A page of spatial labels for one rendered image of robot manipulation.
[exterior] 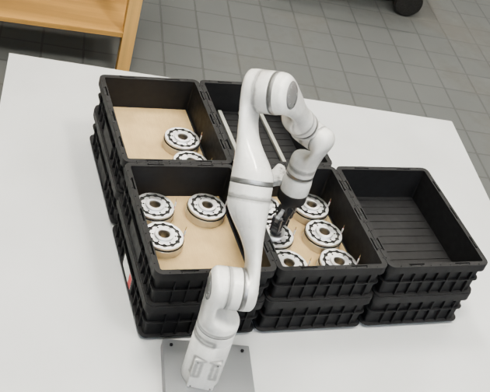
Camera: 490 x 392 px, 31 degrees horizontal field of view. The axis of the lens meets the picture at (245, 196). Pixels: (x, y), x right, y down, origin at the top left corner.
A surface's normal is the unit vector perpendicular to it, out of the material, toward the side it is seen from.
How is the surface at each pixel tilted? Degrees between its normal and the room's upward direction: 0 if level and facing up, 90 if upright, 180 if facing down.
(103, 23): 0
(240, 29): 0
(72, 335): 0
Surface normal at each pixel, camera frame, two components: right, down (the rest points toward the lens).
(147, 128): 0.24, -0.76
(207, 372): -0.01, 0.62
